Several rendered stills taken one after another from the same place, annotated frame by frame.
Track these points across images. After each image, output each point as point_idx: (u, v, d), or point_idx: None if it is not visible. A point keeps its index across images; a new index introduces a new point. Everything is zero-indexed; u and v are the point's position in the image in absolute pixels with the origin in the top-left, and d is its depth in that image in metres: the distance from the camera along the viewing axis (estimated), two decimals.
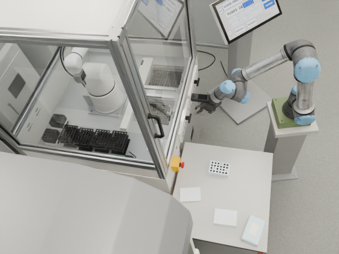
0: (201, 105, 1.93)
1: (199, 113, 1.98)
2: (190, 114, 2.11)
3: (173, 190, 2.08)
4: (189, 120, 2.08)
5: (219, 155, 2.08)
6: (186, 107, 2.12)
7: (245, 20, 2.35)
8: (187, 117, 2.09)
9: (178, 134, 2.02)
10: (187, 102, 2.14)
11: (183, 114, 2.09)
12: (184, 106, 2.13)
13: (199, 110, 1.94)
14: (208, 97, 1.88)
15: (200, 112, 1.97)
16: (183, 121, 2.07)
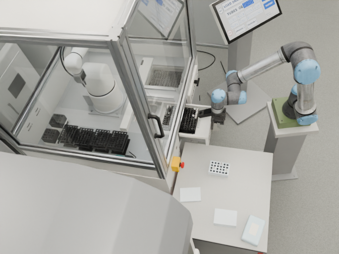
0: None
1: (214, 128, 1.98)
2: None
3: (173, 190, 2.08)
4: (216, 123, 2.04)
5: (219, 155, 2.08)
6: None
7: (245, 20, 2.35)
8: None
9: (205, 137, 1.98)
10: None
11: (209, 117, 2.05)
12: None
13: (210, 125, 1.96)
14: None
15: (214, 127, 1.98)
16: (210, 124, 2.03)
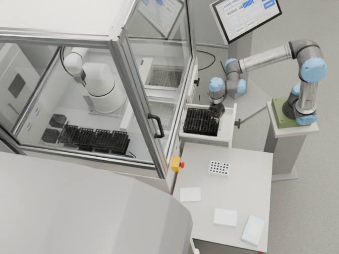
0: None
1: None
2: (239, 119, 2.03)
3: (173, 190, 2.08)
4: (239, 126, 2.01)
5: (219, 155, 2.08)
6: (234, 112, 2.05)
7: (245, 20, 2.35)
8: (237, 123, 2.02)
9: (229, 140, 1.95)
10: (235, 107, 2.07)
11: (232, 120, 2.02)
12: (233, 111, 2.05)
13: None
14: None
15: None
16: (233, 127, 2.00)
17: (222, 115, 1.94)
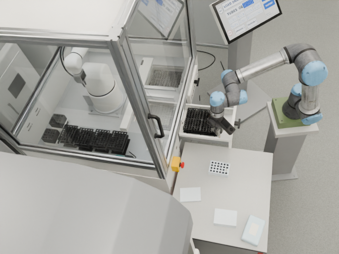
0: None
1: None
2: (239, 119, 2.03)
3: (173, 190, 2.08)
4: (239, 126, 2.01)
5: (219, 155, 2.08)
6: (234, 112, 2.05)
7: (245, 20, 2.35)
8: (237, 123, 2.02)
9: (229, 140, 1.95)
10: (235, 107, 2.07)
11: (232, 120, 2.02)
12: (233, 111, 2.05)
13: None
14: (220, 118, 1.77)
15: None
16: (233, 127, 2.00)
17: (215, 133, 1.88)
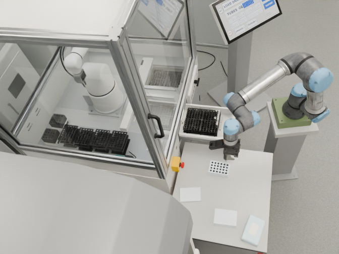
0: None
1: (228, 158, 1.79)
2: None
3: (173, 190, 2.08)
4: None
5: (219, 155, 2.08)
6: None
7: (245, 20, 2.35)
8: None
9: None
10: None
11: None
12: None
13: (223, 156, 1.76)
14: None
15: (228, 157, 1.78)
16: None
17: None
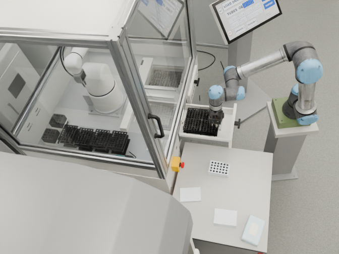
0: None
1: None
2: (239, 119, 2.03)
3: (173, 190, 2.08)
4: (239, 126, 2.01)
5: (219, 155, 2.08)
6: (234, 112, 2.05)
7: (245, 20, 2.35)
8: (237, 123, 2.02)
9: (229, 140, 1.95)
10: (235, 107, 2.07)
11: (232, 120, 2.02)
12: (233, 111, 2.05)
13: None
14: None
15: None
16: (233, 127, 2.00)
17: (221, 120, 1.97)
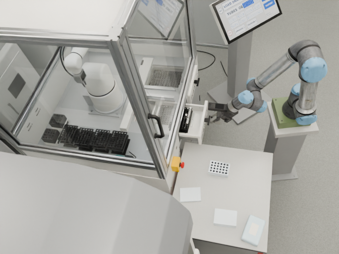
0: (217, 114, 1.96)
1: (215, 121, 2.01)
2: (209, 116, 2.08)
3: (173, 190, 2.08)
4: (209, 122, 2.05)
5: (219, 155, 2.08)
6: (205, 109, 2.09)
7: (245, 20, 2.35)
8: (207, 119, 2.07)
9: (198, 136, 1.99)
10: (206, 104, 2.11)
11: (202, 116, 2.06)
12: (203, 108, 2.10)
13: (215, 119, 1.97)
14: (225, 107, 1.91)
15: (216, 121, 2.00)
16: (203, 123, 2.04)
17: None
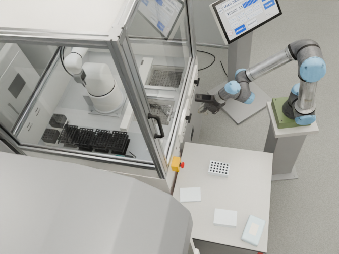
0: (204, 106, 1.92)
1: (203, 112, 1.97)
2: (190, 114, 2.11)
3: (173, 190, 2.08)
4: (189, 120, 2.08)
5: (219, 155, 2.08)
6: (186, 107, 2.12)
7: (245, 20, 2.35)
8: (187, 117, 2.09)
9: (178, 134, 2.02)
10: (187, 102, 2.14)
11: (183, 114, 2.09)
12: (184, 106, 2.13)
13: (202, 110, 1.93)
14: (212, 98, 1.87)
15: (204, 112, 1.96)
16: (183, 121, 2.07)
17: None
